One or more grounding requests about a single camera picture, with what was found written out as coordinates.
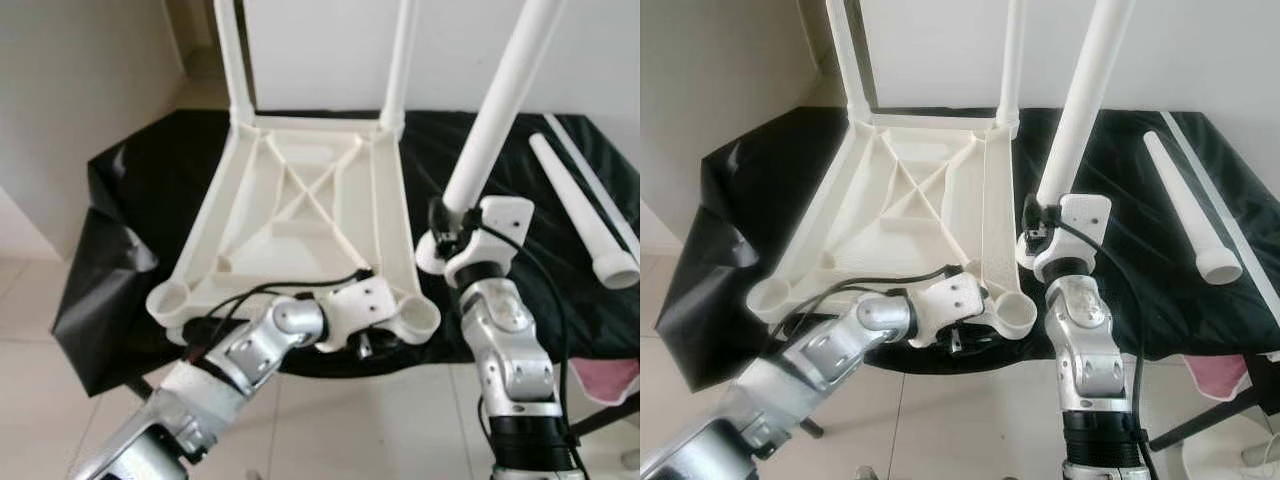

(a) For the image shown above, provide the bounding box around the pink cloth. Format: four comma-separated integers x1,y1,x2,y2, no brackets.
570,360,641,404
1185,355,1251,401

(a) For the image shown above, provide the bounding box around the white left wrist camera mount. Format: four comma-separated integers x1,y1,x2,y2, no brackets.
318,275,399,353
915,270,991,349

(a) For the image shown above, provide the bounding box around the white flat strip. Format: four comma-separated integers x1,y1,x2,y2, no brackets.
545,113,641,266
1160,110,1280,351

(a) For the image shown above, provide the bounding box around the white round stand base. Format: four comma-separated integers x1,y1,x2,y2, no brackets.
1185,430,1280,480

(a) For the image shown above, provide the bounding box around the white plastic table leg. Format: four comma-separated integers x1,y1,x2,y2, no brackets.
380,0,416,136
415,0,569,273
825,0,876,126
213,0,256,126
1143,130,1244,286
995,0,1029,136
1016,0,1139,271
528,133,641,291

